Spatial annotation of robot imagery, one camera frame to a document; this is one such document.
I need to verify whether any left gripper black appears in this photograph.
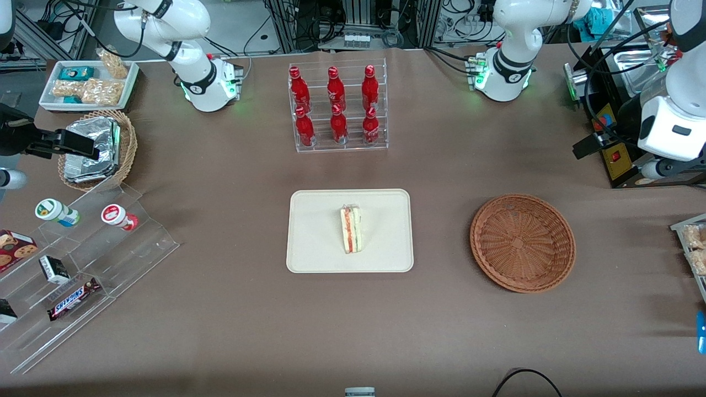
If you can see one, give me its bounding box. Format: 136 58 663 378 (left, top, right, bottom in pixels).
572 82 672 161

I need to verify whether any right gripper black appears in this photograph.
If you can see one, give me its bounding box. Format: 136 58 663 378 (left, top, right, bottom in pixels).
0 104 100 161

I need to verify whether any triangle sandwich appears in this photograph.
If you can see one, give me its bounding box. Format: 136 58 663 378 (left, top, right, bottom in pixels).
339 203 363 255

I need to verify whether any white rectangular snack tray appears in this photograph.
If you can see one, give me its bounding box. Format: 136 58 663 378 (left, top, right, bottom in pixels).
38 59 140 114

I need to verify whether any light tan wicker basket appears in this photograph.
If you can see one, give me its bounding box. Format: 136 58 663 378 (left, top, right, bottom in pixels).
57 109 138 193

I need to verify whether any grey metal snack tray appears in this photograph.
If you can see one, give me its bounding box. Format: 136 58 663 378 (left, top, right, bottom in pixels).
670 213 706 305

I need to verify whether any brown wicker basket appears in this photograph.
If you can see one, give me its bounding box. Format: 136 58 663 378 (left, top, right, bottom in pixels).
469 193 577 294

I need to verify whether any cream plastic tray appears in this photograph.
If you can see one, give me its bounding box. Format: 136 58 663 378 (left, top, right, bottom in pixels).
286 189 414 274

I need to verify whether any black yellow emergency stop box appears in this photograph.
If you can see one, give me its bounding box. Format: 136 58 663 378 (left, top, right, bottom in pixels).
584 49 662 189

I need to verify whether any aluminium foil container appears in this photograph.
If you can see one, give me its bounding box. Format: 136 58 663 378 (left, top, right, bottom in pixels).
63 116 121 184

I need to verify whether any small rice cracker bag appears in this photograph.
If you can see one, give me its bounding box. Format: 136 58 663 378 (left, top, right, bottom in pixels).
51 79 84 99

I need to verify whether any silver box with green light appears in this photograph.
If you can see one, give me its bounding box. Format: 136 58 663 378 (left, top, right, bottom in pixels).
563 62 591 104

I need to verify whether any large rice cracker bag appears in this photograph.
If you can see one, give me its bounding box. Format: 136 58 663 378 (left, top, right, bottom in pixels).
81 78 124 107

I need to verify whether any green lid yogurt cup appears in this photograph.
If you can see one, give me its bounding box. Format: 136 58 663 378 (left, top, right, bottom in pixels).
34 198 81 228

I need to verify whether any stainless steel basin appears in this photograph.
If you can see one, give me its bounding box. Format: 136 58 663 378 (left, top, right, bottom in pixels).
611 46 672 95

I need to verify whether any red strawberry yogurt cup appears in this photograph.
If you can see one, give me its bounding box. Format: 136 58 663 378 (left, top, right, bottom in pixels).
100 203 139 232

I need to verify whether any clear peanut snack bag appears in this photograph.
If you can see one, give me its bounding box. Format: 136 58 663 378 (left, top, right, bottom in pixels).
96 48 130 80

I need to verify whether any chocolate chip cookie box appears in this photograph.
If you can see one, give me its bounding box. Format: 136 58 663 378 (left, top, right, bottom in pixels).
0 229 39 274

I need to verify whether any teal cloth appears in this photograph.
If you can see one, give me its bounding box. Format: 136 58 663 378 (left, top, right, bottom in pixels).
582 4 621 39

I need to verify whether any small black carton box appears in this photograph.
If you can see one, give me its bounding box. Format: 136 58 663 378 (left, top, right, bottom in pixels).
38 255 71 286

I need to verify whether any clear acrylic stepped display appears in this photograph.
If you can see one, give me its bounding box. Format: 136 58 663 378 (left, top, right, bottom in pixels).
0 179 180 375

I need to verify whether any Snickers chocolate bar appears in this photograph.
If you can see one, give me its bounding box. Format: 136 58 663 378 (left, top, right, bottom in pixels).
46 277 102 322

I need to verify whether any red cola bottle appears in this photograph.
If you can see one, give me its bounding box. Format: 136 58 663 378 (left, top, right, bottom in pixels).
330 104 350 146
361 65 381 110
327 66 346 109
289 66 311 112
362 106 382 146
295 106 317 148

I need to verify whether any clear acrylic bottle rack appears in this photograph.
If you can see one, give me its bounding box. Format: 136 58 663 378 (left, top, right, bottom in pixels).
287 58 389 154

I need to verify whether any black floor cable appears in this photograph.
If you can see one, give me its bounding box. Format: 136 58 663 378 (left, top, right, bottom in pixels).
491 368 563 397

